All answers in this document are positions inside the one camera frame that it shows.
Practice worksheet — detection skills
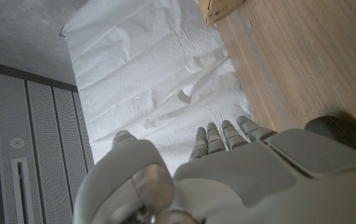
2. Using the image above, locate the white cloth curtain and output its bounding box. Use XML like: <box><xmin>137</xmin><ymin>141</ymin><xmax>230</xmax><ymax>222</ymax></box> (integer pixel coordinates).
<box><xmin>59</xmin><ymin>0</ymin><xmax>255</xmax><ymax>175</ymax></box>

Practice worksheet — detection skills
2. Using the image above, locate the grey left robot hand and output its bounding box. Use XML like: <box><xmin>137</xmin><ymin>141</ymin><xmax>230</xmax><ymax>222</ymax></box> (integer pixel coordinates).
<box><xmin>73</xmin><ymin>114</ymin><xmax>356</xmax><ymax>224</ymax></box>

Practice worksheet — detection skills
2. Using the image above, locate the linear ceiling vent slot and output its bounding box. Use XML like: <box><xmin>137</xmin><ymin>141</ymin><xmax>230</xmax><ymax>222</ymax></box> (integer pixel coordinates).
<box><xmin>11</xmin><ymin>157</ymin><xmax>39</xmax><ymax>224</ymax></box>

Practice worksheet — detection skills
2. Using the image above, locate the brown cardboard packing box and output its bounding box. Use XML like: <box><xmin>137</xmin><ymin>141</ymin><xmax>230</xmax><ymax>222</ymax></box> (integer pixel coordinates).
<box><xmin>197</xmin><ymin>0</ymin><xmax>246</xmax><ymax>27</ymax></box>

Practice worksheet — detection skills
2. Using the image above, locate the round white ceiling sensor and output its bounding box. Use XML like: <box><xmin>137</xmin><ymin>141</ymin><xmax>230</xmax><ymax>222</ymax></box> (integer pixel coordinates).
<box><xmin>9</xmin><ymin>138</ymin><xmax>25</xmax><ymax>149</ymax></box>

